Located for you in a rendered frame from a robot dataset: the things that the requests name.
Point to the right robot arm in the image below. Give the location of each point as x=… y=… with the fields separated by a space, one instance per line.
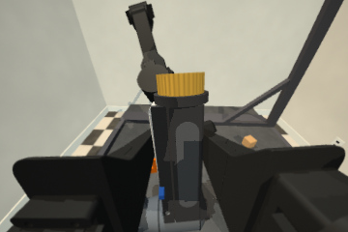
x=147 y=80

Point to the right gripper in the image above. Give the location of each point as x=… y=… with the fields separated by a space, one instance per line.
x=209 y=125

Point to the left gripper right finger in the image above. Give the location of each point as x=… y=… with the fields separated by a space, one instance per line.
x=241 y=176

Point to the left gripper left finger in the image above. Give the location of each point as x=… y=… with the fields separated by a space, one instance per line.
x=121 y=182

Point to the orange cube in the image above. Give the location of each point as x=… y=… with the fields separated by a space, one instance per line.
x=249 y=141

